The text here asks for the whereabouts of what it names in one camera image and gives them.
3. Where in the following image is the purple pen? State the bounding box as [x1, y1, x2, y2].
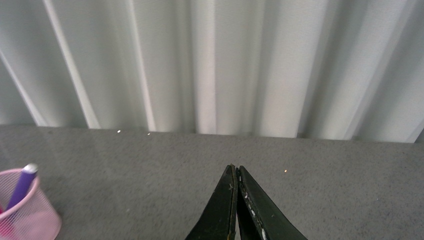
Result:
[6, 163, 39, 211]

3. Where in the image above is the pink mesh cup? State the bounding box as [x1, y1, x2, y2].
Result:
[0, 168, 62, 240]

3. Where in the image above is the white curtain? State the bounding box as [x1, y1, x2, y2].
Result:
[0, 0, 424, 143]

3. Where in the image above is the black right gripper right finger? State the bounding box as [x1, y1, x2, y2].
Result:
[236, 165, 306, 240]

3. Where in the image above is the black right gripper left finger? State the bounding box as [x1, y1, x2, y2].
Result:
[186, 164, 238, 240]

